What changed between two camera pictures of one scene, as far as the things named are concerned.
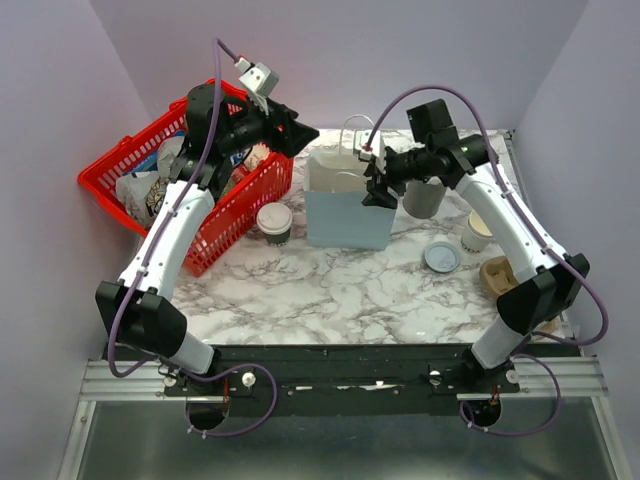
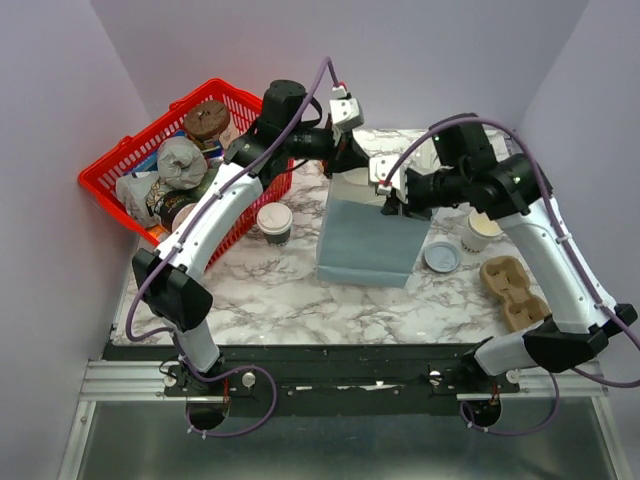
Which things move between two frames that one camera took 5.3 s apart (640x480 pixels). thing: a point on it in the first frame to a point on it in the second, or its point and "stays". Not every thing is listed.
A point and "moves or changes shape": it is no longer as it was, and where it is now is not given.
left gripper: (280, 115) to (347, 154)
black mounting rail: (351, 380) stays
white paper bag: (336, 188) moves or changes shape
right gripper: (377, 187) to (393, 205)
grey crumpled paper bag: (168, 157) stays
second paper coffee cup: (476, 233) stays
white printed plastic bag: (142, 194) stays
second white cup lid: (441, 257) stays
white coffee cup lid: (274, 218) stays
